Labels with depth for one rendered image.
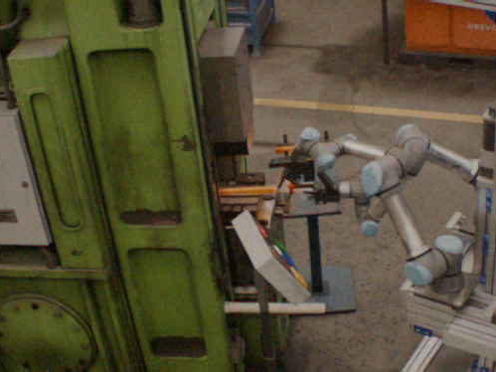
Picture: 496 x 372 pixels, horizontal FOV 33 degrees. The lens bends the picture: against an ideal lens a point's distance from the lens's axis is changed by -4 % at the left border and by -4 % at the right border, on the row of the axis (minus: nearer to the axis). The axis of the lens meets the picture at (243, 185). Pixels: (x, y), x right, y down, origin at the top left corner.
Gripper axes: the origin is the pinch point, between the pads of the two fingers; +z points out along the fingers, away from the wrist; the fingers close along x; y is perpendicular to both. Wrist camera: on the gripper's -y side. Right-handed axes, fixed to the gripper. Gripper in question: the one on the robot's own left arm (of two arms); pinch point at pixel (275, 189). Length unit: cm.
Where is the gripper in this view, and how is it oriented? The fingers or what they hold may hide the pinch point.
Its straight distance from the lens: 400.4
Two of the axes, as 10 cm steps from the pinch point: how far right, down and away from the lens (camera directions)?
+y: 9.1, 4.0, 1.1
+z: -3.8, 7.3, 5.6
